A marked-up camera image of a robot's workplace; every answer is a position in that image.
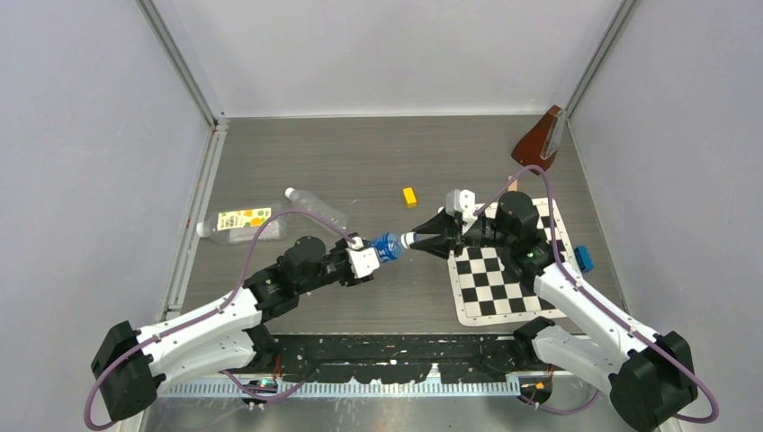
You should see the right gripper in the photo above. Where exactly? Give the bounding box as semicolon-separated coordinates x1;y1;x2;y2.
411;206;514;261

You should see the blue label water bottle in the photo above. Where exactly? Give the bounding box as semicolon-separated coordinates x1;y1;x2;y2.
369;231;417;264

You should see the fruit label plastic bottle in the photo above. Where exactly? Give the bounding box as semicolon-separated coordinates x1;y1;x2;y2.
195;204;283;245

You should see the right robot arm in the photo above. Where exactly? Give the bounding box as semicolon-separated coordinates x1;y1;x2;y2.
403;190;698;431

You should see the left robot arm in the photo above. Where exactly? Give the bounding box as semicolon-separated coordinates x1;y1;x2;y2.
88;236;381;423

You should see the clear plastic bottle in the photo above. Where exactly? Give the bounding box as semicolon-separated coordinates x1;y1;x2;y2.
284;187;349;230

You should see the yellow block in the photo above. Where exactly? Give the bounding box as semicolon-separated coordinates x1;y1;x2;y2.
402;187;417;208

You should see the checkerboard mat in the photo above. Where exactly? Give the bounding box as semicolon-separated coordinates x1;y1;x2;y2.
437;197;588;328

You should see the brown wooden metronome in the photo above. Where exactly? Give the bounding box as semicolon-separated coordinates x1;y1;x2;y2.
511;105;567;171

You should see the blue brick toy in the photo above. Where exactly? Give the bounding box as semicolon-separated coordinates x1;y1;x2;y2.
573;245;595;274

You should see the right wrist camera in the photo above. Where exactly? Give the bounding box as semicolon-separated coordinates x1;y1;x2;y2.
444;189;478;230

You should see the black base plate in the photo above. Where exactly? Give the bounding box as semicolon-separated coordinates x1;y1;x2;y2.
233;334;550;384

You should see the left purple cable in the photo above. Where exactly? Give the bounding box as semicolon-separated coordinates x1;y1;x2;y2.
83;208;364;432

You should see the aluminium front rail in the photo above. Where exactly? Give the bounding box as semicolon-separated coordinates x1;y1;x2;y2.
162;377;520;398

